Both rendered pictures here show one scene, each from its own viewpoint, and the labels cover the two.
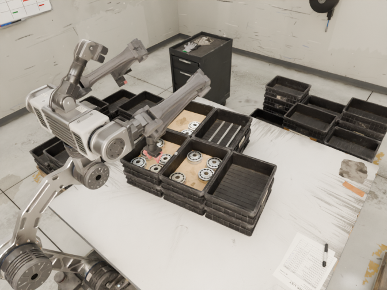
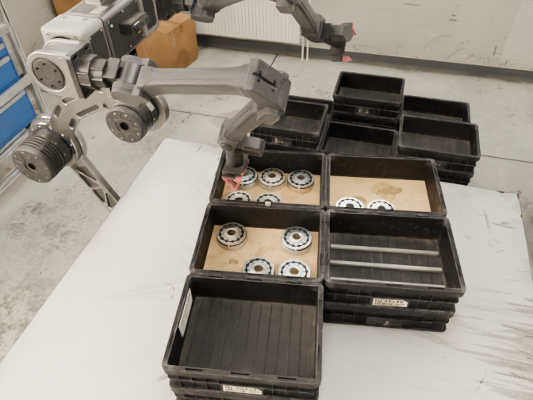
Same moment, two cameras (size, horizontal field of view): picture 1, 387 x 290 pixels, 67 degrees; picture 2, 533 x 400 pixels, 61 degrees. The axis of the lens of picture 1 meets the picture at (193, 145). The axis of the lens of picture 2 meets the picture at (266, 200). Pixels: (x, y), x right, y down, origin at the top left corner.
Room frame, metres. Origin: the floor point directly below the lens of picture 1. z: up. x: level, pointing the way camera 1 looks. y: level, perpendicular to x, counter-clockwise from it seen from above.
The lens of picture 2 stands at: (0.92, -0.88, 2.01)
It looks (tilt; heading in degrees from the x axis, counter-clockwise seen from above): 44 degrees down; 67
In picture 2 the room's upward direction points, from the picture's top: 2 degrees counter-clockwise
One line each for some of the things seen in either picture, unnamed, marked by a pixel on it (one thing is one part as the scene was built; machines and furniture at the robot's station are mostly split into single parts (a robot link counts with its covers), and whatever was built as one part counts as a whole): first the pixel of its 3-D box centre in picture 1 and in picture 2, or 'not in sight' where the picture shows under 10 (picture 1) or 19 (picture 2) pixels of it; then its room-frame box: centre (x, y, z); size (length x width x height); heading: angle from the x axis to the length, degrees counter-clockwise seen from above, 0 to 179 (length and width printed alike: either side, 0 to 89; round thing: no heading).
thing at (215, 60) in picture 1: (201, 79); not in sight; (3.20, -0.14, 0.45); 0.60 x 0.45 x 0.90; 140
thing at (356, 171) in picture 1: (353, 169); not in sight; (1.35, -1.09, 0.71); 0.22 x 0.19 x 0.01; 140
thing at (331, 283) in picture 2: (223, 128); (389, 249); (1.62, -0.22, 0.92); 0.40 x 0.30 x 0.02; 149
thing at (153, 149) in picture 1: (152, 146); (235, 158); (1.30, 0.24, 1.06); 0.10 x 0.07 x 0.07; 52
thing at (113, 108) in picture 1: (120, 112); (428, 134); (2.77, 0.81, 0.31); 0.40 x 0.30 x 0.34; 140
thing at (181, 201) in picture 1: (197, 180); not in sight; (1.27, -0.01, 0.76); 0.40 x 0.30 x 0.12; 149
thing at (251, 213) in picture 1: (242, 180); (247, 325); (1.12, -0.27, 0.92); 0.40 x 0.30 x 0.02; 149
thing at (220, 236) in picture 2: (177, 178); (231, 233); (1.21, 0.11, 0.86); 0.10 x 0.10 x 0.01
